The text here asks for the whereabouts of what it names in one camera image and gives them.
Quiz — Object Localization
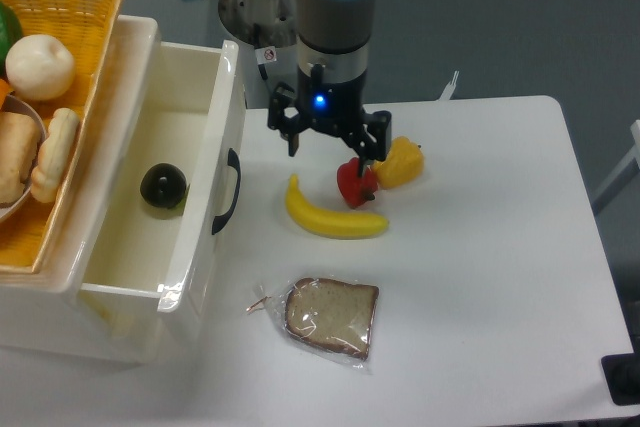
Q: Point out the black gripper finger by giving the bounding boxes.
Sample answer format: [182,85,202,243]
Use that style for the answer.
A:
[267,82,314,157]
[343,110,391,178]

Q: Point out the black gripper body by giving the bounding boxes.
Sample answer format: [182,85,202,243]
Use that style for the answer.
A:
[291,67,367,136]

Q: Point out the white top drawer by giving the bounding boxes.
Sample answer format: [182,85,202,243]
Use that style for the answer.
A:
[80,41,245,316]

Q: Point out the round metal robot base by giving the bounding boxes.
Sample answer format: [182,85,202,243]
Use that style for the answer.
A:
[218,0,297,47]

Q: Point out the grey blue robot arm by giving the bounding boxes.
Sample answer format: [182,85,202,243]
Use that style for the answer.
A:
[267,0,391,171]

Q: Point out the white drawer cabinet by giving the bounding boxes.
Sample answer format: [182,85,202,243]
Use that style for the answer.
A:
[1,16,223,363]

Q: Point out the yellow bell pepper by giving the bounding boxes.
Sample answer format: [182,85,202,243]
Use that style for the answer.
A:
[371,136,425,190]

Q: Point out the red bell pepper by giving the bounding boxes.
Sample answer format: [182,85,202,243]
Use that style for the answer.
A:
[336,157,378,209]

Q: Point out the white plastic fork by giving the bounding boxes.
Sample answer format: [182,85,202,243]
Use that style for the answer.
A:
[439,70,460,101]

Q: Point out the yellow banana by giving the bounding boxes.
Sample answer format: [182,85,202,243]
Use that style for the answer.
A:
[284,174,389,240]

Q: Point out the dark avocado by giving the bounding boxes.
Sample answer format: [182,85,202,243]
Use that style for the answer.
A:
[139,163,188,209]

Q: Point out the bread slice in plastic bag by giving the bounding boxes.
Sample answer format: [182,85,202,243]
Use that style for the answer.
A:
[245,276,380,371]

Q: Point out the yellow wicker basket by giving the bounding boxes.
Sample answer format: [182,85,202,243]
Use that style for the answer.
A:
[1,0,122,275]

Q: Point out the long bread roll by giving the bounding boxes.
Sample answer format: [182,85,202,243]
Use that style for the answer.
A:
[31,108,80,204]

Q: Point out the white round bun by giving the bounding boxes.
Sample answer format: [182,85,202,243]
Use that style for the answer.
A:
[5,34,76,101]

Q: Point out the square bread loaf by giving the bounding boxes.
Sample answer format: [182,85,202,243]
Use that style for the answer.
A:
[0,111,40,204]

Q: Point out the grey bowl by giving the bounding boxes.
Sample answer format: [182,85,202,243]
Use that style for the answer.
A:
[1,94,46,222]

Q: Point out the green pepper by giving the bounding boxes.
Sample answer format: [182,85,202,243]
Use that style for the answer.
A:
[0,3,23,77]

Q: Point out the black table clamp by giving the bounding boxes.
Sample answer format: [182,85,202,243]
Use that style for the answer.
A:
[601,353,639,406]

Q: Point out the black drawer handle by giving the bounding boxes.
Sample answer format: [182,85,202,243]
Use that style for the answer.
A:
[211,148,242,235]

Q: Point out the white chair frame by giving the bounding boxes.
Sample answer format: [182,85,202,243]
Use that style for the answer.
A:
[591,120,639,216]

